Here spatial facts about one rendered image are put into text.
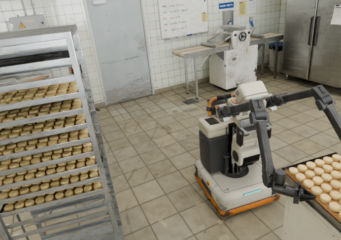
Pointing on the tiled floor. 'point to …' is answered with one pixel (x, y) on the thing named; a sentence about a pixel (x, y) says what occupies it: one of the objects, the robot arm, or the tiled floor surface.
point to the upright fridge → (312, 34)
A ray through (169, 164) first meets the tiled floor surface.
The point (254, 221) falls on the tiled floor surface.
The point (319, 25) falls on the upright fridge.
